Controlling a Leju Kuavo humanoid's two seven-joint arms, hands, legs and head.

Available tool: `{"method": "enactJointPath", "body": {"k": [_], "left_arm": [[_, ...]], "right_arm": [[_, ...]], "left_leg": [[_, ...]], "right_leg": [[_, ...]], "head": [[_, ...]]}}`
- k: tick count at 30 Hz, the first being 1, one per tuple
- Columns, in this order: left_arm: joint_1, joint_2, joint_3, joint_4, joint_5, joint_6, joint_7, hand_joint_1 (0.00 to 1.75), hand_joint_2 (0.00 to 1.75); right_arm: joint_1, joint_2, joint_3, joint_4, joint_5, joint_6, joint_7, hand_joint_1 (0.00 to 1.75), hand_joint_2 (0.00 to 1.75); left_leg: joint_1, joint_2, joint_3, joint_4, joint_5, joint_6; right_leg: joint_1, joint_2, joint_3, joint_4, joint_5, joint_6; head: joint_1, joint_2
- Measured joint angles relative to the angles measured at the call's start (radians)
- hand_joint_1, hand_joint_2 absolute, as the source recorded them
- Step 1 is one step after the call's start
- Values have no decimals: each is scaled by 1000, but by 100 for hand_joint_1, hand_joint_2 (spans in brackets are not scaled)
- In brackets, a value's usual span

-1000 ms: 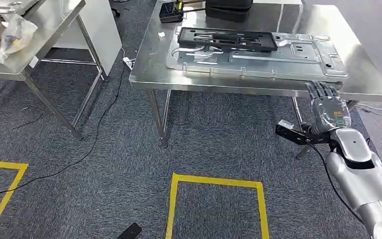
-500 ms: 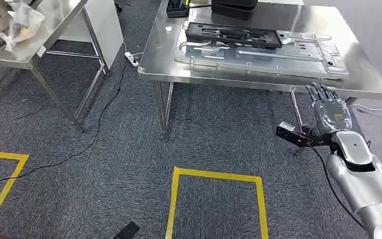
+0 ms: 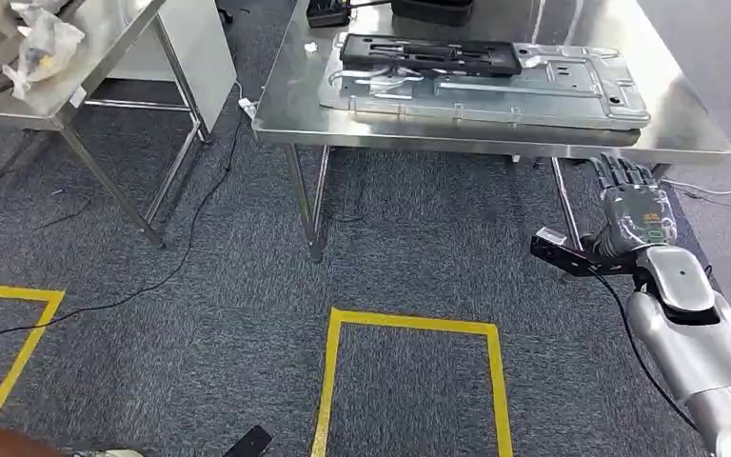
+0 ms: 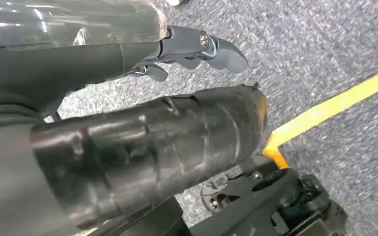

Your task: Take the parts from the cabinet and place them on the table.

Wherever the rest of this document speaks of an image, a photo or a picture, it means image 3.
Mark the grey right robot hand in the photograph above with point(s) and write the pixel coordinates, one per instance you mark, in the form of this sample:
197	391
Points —
636	211

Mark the long black metal part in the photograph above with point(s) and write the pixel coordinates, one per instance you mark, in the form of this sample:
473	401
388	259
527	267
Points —
428	55

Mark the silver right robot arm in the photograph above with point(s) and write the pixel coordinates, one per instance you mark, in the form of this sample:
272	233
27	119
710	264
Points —
706	353

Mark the steel bench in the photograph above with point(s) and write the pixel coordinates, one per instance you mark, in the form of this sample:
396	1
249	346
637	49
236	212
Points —
674	120

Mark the pressed metal tray panel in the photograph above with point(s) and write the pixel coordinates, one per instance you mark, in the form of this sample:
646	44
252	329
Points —
529	91

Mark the black case on bench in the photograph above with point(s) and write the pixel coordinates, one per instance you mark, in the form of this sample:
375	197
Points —
432	11

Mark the yellow floor tape square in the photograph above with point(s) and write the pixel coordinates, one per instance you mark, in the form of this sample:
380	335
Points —
334	378

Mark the small white scrap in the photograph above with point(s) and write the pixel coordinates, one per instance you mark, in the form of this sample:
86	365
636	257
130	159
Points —
310	47

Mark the small black box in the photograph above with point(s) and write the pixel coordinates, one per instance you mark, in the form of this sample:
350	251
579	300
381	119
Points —
327	12

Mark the white power strip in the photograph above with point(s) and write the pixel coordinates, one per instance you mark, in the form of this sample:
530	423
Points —
249	108

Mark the black robot foot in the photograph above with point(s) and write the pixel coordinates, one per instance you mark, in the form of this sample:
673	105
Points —
249	443

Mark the white cabinet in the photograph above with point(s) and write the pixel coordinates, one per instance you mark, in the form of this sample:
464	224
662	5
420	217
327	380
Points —
208	57

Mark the steel side table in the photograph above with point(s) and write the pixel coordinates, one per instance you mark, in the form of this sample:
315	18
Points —
94	57

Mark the crumpled clear plastic bag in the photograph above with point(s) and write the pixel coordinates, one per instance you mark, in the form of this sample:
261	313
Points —
44	50

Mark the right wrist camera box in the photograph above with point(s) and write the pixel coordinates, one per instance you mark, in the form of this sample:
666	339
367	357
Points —
561	249

